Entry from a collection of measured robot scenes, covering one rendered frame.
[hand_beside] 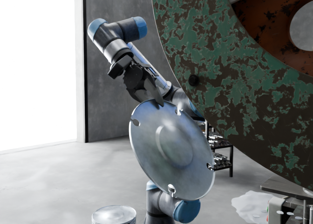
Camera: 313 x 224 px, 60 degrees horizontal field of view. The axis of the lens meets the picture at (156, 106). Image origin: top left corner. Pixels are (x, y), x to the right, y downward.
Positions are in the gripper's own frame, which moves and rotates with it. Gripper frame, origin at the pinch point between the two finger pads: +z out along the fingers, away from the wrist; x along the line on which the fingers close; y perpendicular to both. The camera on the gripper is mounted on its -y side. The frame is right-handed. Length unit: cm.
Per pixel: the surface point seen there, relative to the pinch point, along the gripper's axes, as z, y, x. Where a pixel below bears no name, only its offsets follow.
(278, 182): 38.5, 28.9, -1.8
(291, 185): 41, 29, -5
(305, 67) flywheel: 20.2, -12.2, -31.8
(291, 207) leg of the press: 51, 50, 7
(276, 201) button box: 47, 52, 11
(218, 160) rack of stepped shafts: 14, 239, 98
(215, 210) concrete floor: 47, 165, 100
